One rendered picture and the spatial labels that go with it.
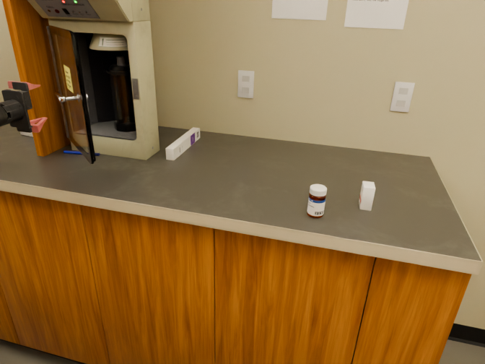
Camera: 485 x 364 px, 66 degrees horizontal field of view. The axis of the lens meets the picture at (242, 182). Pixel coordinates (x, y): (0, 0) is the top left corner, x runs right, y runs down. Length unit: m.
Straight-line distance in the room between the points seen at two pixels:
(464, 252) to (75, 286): 1.25
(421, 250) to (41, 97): 1.32
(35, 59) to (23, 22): 0.12
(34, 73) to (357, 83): 1.19
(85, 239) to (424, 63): 1.36
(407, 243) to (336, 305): 0.29
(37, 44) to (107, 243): 0.72
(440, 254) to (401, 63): 0.81
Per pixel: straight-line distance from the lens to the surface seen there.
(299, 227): 1.00
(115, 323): 1.55
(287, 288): 1.15
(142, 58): 1.36
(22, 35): 1.49
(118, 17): 1.30
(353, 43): 1.57
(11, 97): 1.20
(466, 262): 1.05
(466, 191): 1.79
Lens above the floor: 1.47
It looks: 26 degrees down
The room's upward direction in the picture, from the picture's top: 2 degrees clockwise
